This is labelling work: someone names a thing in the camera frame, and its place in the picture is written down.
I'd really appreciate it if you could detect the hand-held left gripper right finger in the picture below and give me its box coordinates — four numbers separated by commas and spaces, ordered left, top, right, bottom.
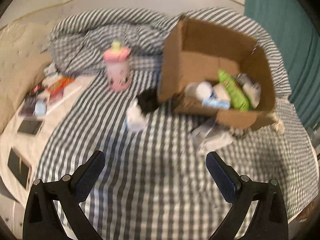
205, 151, 289, 240

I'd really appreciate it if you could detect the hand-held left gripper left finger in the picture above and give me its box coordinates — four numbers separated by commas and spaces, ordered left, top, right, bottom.
22, 150, 106, 240

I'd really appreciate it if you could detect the blue tissue pack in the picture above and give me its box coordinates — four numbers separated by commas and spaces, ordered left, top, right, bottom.
202, 92, 232, 109

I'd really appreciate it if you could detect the light green snack packet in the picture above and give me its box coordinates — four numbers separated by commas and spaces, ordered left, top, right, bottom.
217, 69, 252, 111

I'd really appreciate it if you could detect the white tape roll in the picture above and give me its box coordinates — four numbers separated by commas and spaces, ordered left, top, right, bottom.
185, 81, 213, 101

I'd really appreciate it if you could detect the silver foil packet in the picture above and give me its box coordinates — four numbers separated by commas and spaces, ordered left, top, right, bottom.
236, 73, 262, 107

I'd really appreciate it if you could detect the brown cardboard box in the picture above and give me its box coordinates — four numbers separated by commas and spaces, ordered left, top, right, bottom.
157, 15, 277, 131

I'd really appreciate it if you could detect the white clear packet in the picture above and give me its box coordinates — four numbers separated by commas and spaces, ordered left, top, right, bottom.
191, 120, 234, 153

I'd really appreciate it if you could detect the dark tablet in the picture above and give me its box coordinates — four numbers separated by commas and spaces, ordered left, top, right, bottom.
7, 149, 32, 189

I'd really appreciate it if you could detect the grey checkered bed sheet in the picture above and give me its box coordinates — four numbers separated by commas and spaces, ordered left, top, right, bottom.
35, 62, 320, 240

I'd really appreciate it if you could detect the dark phone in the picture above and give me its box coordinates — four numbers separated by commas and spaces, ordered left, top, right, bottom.
17, 119, 43, 135

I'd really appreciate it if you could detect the crumpled white cloth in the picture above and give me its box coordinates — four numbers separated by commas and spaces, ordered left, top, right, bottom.
270, 114, 285, 133

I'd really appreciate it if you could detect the light blue case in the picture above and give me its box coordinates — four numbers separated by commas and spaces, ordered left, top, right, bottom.
34, 100, 48, 117

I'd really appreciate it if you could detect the dark printed packet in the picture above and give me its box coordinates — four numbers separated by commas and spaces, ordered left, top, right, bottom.
19, 94, 38, 117

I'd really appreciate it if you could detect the orange packet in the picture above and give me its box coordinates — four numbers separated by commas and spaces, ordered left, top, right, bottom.
46, 77, 75, 95

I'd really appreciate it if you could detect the black bowl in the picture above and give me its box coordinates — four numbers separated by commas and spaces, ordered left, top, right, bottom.
137, 90, 160, 114

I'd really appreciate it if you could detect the pink drinking bottle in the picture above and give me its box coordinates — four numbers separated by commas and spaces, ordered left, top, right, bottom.
103, 41, 132, 92

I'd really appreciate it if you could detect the beige pillow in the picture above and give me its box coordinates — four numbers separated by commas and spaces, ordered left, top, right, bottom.
0, 22, 54, 132

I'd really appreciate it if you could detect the grey checkered quilt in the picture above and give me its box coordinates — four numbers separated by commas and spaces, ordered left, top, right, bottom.
47, 7, 292, 98

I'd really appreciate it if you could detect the teal curtain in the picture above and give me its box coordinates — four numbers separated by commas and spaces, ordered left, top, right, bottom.
244, 0, 320, 130

